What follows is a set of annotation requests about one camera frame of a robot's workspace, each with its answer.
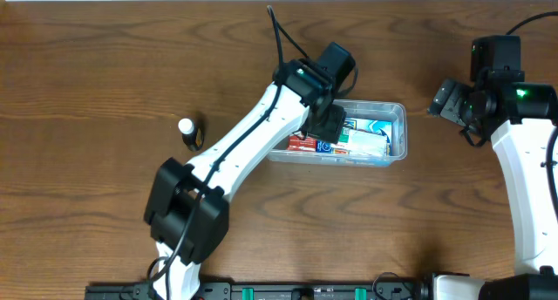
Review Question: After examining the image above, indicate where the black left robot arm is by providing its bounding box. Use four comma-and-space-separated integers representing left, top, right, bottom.
144, 43, 357, 299

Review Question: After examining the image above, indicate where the red medicine box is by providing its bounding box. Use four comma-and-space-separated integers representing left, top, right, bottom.
287, 134, 317, 153

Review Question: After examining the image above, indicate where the white green Panadol box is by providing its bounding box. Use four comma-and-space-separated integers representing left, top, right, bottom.
336, 127, 389, 157

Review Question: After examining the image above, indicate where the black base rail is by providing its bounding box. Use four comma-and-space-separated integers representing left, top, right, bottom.
84, 281, 415, 300

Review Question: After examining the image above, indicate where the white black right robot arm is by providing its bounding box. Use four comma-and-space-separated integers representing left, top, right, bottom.
421, 34, 557, 299

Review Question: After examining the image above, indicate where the dark bottle white cap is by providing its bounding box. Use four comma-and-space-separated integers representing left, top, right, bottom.
178, 118, 204, 152

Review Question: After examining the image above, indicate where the clear plastic container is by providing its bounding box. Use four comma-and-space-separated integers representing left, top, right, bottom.
267, 99, 408, 167

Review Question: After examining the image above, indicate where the blue Kool Fever box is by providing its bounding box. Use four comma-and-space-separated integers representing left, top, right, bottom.
315, 117, 393, 157

